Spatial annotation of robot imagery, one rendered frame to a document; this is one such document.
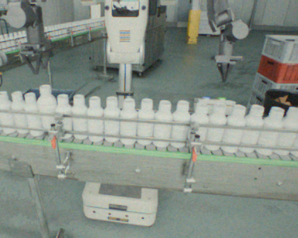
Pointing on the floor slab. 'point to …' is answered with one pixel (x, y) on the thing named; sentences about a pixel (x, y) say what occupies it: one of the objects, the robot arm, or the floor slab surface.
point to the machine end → (155, 20)
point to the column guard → (193, 26)
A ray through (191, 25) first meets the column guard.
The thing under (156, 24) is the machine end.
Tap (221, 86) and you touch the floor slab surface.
